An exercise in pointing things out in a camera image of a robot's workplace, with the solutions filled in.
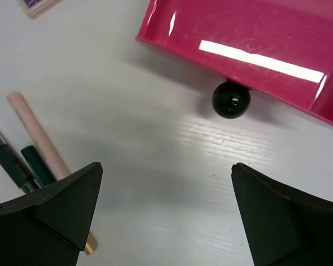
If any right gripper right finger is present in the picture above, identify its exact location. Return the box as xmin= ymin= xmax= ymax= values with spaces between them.
xmin=231 ymin=163 xmax=333 ymax=265

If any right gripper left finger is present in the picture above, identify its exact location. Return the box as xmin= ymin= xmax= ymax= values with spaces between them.
xmin=0 ymin=162 xmax=103 ymax=265

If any pink drawer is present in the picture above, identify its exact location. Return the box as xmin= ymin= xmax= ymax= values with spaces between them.
xmin=137 ymin=1 xmax=333 ymax=126

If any black gold mascara tube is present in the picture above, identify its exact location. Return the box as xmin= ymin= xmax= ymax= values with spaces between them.
xmin=21 ymin=145 xmax=98 ymax=255

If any pink concealer stick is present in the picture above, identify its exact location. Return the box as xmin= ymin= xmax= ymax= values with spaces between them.
xmin=6 ymin=91 xmax=70 ymax=180

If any dark green eyeliner pen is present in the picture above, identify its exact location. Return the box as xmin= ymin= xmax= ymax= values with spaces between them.
xmin=0 ymin=134 xmax=39 ymax=193

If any colourful eyeshadow palette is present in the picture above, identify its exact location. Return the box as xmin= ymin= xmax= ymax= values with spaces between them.
xmin=17 ymin=0 xmax=62 ymax=19

